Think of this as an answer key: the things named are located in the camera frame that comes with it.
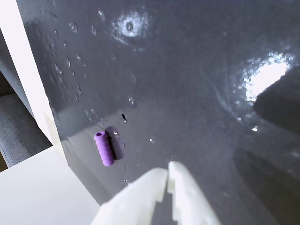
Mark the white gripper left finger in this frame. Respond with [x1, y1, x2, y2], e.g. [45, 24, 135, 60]
[90, 168, 168, 225]

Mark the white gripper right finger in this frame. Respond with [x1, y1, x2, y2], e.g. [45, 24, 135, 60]
[167, 161, 222, 225]

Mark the purple ribbed pen grip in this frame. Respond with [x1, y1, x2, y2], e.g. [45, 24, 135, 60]
[93, 131, 116, 167]

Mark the glossy black mat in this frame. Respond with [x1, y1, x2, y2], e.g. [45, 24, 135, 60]
[17, 0, 300, 225]

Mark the grey fabric chair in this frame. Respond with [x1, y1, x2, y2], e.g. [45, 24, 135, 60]
[0, 28, 53, 168]

